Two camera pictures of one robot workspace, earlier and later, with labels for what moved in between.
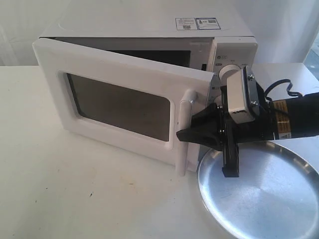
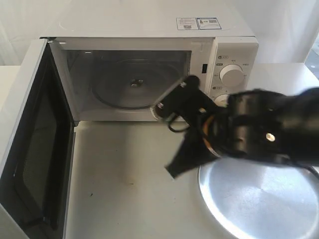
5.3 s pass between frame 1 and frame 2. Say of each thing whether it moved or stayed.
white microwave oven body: stayed
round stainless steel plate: stayed
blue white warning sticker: stayed
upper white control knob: stayed
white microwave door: moved
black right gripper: moved
